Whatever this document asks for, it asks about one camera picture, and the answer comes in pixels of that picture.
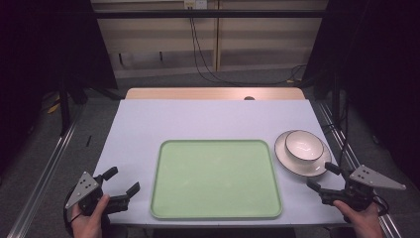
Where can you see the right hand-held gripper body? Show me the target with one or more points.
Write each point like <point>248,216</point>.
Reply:
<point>358,191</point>

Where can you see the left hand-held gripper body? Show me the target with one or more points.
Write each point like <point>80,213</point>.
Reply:
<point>82,186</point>

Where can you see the white plate with dark rim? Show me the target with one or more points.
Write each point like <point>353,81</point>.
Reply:
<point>307,168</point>

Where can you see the white bowl with dark rim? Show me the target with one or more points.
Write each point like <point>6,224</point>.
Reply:
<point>303,146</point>

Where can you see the green plastic tray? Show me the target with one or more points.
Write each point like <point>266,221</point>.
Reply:
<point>216,180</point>

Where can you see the person's right hand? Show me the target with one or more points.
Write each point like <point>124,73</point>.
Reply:
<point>365,223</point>

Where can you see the person's left hand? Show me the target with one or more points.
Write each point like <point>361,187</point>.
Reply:
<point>87,226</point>

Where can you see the small black floor object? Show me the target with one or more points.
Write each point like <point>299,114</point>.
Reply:
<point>88,141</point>

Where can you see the black metal stand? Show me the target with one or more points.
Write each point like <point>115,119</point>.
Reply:
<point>64,109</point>

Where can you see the yellow floor object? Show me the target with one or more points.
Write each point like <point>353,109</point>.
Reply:
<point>53,106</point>

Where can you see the black horizontal bar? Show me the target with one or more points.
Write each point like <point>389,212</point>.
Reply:
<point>211,14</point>

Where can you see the aluminium floor rail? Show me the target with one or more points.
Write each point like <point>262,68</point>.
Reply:
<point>343,145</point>
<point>46,172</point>

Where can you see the white wall socket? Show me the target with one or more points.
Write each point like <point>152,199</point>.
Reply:
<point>195,4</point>

